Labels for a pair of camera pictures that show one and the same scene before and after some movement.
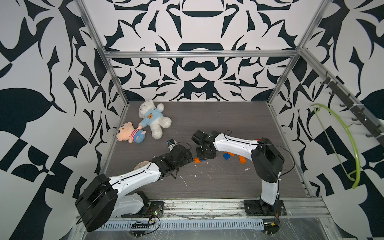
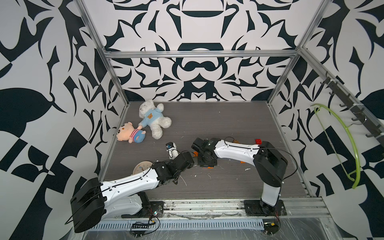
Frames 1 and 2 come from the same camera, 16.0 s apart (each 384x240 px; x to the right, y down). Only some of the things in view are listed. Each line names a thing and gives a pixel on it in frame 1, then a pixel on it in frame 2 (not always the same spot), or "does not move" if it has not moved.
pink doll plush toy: (126, 132) does not move
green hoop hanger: (358, 179) does not move
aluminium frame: (308, 208) does not move
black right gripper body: (201, 153) -> (203, 161)
